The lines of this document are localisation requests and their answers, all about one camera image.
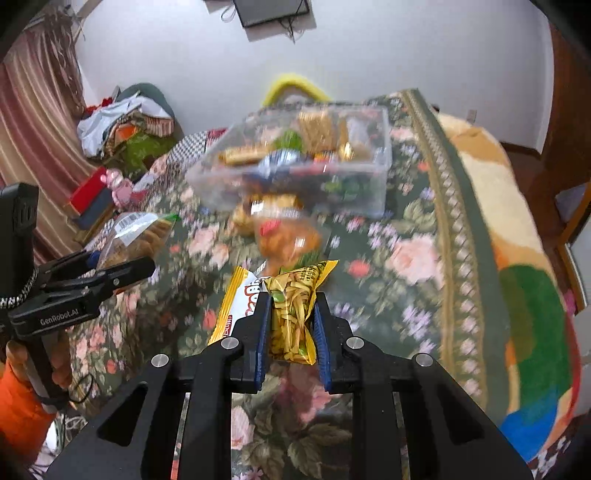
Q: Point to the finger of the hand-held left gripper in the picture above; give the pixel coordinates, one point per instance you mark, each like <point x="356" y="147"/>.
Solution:
<point x="124" y="273"/>
<point x="92" y="259"/>

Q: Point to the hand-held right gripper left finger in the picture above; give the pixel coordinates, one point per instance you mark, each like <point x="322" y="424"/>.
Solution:
<point x="262" y="341"/>

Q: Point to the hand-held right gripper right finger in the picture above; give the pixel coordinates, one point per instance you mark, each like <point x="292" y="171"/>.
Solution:
<point x="323" y="350"/>

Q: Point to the yellow noodle snack packet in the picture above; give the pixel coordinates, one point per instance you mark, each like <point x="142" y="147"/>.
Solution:
<point x="291" y="318"/>

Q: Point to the clear cookie bag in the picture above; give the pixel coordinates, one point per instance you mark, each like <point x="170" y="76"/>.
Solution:
<point x="138" y="235"/>

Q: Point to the clear plastic box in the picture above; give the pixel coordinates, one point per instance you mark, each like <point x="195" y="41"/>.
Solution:
<point x="369" y="194"/>

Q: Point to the golden snack packet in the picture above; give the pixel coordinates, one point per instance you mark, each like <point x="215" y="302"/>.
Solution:
<point x="240" y="154"/>

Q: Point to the blue white snack packet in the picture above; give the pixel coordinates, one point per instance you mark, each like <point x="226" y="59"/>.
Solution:
<point x="277" y="161"/>

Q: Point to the green snack packet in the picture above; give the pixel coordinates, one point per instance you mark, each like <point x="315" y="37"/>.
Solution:
<point x="290" y="140"/>

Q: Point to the clear gold-striped packet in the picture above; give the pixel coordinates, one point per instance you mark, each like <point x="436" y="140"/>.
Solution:
<point x="351" y="141"/>

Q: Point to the brown cake packet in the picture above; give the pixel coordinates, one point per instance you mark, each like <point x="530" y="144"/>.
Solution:
<point x="316" y="129"/>

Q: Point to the person's left forearm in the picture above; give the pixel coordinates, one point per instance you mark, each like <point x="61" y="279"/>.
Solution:
<point x="18" y="415"/>

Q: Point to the person's left hand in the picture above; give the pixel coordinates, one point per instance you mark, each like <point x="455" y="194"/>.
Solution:
<point x="60" y="360"/>

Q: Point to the white orange snack packet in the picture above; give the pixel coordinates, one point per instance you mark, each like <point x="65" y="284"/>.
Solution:
<point x="238" y="300"/>

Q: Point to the blue box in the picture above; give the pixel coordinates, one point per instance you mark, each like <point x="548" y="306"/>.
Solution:
<point x="99" y="210"/>

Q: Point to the red box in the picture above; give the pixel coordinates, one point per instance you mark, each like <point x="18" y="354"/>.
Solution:
<point x="90" y="187"/>

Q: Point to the pink plush toy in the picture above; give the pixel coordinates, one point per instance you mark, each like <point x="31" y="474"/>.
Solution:
<point x="117" y="183"/>

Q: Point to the orange fried snack bag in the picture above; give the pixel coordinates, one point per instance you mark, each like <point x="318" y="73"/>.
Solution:
<point x="288" y="240"/>

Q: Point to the green cloth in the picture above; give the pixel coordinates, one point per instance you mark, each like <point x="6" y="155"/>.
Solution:
<point x="143" y="147"/>

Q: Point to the golden pastry packet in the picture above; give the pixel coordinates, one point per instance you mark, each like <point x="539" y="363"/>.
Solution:
<point x="270" y="205"/>

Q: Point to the patchwork quilt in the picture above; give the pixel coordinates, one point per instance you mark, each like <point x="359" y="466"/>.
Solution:
<point x="184" y="143"/>

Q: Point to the striped patterned fabric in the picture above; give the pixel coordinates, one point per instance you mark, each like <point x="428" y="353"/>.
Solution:
<point x="152" y="124"/>

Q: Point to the striped brown curtain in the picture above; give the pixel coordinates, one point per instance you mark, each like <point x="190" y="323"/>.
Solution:
<point x="37" y="115"/>

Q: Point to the colourful plush blanket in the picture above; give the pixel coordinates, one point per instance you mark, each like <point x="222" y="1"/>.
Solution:
<point x="526" y="300"/>

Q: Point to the white wardrobe door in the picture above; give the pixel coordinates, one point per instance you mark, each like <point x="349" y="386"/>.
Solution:
<point x="582" y="258"/>

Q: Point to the small black monitor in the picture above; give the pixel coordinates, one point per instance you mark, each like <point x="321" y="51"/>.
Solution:
<point x="272" y="9"/>

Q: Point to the wooden door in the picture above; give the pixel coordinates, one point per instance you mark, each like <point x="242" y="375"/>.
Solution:
<point x="568" y="115"/>

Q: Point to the white wall socket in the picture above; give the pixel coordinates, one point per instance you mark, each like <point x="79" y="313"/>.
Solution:
<point x="471" y="113"/>

